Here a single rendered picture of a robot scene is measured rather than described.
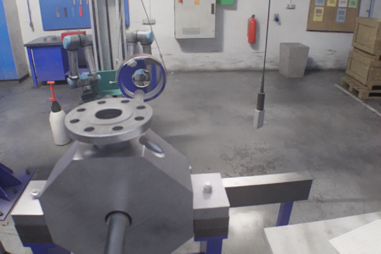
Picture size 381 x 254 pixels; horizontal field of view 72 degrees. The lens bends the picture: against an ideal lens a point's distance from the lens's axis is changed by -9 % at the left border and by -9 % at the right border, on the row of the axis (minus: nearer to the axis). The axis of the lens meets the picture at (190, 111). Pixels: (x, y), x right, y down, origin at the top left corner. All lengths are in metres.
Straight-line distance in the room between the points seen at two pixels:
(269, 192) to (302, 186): 0.18
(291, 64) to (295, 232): 5.04
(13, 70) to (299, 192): 5.81
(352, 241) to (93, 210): 0.98
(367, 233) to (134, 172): 0.98
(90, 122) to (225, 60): 5.54
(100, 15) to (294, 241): 2.61
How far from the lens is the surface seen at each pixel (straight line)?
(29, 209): 1.07
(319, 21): 6.77
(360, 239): 1.34
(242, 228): 2.43
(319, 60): 6.99
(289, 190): 1.56
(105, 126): 0.79
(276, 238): 1.22
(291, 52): 5.98
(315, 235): 1.28
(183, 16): 5.65
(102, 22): 3.07
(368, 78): 5.58
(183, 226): 0.99
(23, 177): 3.26
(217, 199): 0.99
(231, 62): 6.28
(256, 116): 1.85
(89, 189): 0.90
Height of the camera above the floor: 1.77
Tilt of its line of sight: 25 degrees down
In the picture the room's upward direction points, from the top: straight up
